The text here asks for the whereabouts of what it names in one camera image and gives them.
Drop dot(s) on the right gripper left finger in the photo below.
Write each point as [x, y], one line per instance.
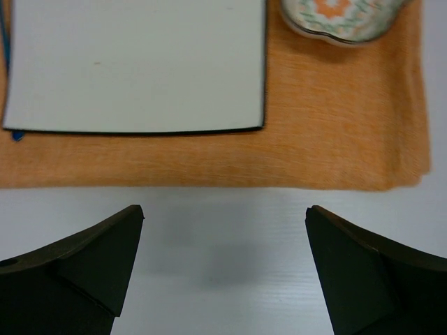
[76, 285]

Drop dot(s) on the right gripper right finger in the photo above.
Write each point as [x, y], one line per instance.
[372, 284]

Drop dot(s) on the blue metal fork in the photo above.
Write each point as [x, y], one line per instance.
[15, 135]

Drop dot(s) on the orange cloth placemat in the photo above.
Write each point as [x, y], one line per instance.
[337, 118]

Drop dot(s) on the white square plate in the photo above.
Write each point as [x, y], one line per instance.
[136, 67]

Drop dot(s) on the small floral sauce dish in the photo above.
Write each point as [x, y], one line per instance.
[344, 23]

